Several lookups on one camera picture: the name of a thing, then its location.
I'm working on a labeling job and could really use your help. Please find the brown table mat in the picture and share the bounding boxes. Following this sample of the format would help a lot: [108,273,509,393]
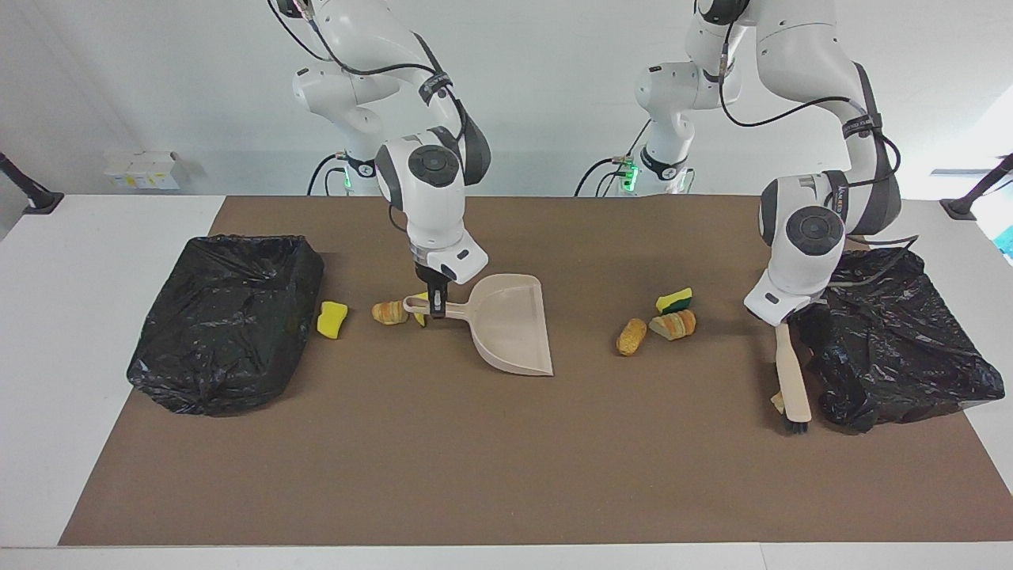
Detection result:
[59,196,1013,547]

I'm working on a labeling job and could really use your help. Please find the brown peanut-shaped bread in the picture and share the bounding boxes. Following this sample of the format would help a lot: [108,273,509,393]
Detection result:
[616,317,648,357]

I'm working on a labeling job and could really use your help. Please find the black bag-lined trash bin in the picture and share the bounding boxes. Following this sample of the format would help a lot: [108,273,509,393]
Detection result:
[780,247,1006,434]
[127,234,325,417]

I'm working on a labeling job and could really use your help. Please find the white socket boxes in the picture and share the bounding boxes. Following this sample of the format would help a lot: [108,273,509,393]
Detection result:
[103,150,181,191]

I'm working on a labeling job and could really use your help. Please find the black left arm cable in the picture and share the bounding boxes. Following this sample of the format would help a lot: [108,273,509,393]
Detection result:
[716,24,903,238]

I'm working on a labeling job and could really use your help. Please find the black base cable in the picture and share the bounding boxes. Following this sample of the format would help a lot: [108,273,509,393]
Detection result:
[574,119,654,197]
[307,154,349,196]

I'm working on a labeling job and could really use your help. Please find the beige hand brush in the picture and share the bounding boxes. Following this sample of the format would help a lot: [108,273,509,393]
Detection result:
[772,321,814,436]

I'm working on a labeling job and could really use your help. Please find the black camera stand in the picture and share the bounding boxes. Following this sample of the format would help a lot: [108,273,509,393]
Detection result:
[0,152,64,215]
[940,154,1013,221]

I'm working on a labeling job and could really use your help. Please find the beige plastic dustpan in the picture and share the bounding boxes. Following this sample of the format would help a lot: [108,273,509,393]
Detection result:
[402,273,555,378]

